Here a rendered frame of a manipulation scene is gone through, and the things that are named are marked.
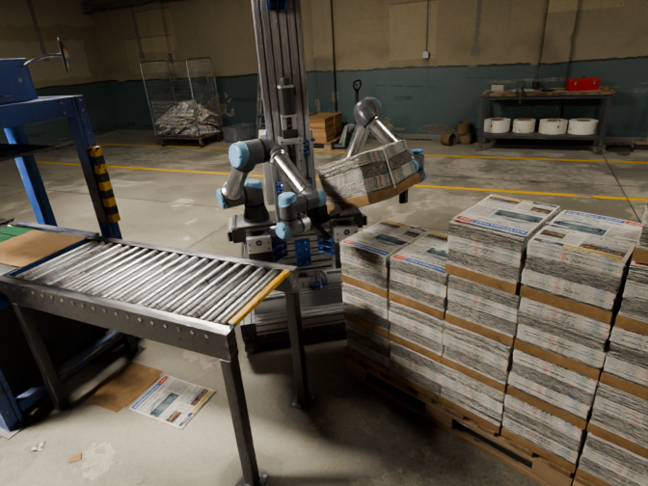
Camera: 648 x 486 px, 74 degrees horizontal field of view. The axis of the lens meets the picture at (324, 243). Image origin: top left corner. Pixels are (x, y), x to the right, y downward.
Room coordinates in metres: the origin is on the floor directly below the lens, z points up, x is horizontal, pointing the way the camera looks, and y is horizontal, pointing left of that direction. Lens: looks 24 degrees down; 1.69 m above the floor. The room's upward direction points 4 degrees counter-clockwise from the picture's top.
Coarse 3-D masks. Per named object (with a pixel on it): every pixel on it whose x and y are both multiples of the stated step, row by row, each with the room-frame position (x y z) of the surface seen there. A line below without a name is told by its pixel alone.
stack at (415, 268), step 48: (384, 240) 1.91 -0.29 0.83; (432, 240) 1.87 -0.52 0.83; (384, 288) 1.75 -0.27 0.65; (432, 288) 1.58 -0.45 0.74; (480, 288) 1.43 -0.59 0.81; (432, 336) 1.56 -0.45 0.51; (480, 336) 1.42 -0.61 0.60; (528, 336) 1.29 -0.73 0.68; (576, 336) 1.19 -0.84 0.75; (432, 384) 1.56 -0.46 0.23; (480, 384) 1.40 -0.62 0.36; (528, 384) 1.27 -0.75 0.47; (576, 384) 1.17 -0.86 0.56; (480, 432) 1.38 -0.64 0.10; (528, 432) 1.25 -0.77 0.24; (576, 432) 1.14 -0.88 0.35
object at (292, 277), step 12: (96, 240) 2.25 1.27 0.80; (108, 240) 2.23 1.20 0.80; (120, 240) 2.22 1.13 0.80; (168, 252) 2.03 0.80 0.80; (180, 252) 2.00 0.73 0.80; (192, 252) 1.99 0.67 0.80; (252, 264) 1.81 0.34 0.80; (264, 264) 1.80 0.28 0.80; (276, 264) 1.79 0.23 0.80; (288, 276) 1.72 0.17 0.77; (276, 288) 1.75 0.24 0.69; (288, 288) 1.73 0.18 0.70
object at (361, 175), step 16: (352, 160) 1.87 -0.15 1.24; (368, 160) 1.88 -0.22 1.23; (320, 176) 2.02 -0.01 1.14; (336, 176) 1.94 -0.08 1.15; (352, 176) 1.87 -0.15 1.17; (368, 176) 1.85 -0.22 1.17; (384, 176) 1.91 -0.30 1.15; (336, 192) 1.95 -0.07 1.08; (352, 192) 1.87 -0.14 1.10; (368, 192) 1.81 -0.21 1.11; (352, 208) 1.89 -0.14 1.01
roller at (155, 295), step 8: (200, 264) 1.85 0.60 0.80; (184, 272) 1.77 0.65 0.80; (192, 272) 1.79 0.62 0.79; (176, 280) 1.71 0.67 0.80; (184, 280) 1.74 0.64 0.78; (160, 288) 1.63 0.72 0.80; (168, 288) 1.65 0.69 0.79; (152, 296) 1.58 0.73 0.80; (160, 296) 1.60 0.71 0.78; (136, 304) 1.52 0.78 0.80; (144, 304) 1.53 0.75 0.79
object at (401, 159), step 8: (392, 144) 2.02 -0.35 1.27; (400, 144) 2.05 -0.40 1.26; (392, 152) 2.00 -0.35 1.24; (400, 152) 2.04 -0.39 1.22; (408, 152) 2.07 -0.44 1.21; (392, 160) 1.98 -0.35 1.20; (400, 160) 2.01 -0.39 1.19; (408, 160) 2.05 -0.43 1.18; (400, 168) 2.00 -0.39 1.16; (408, 168) 2.03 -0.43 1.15; (400, 176) 1.98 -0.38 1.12; (408, 176) 2.01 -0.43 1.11
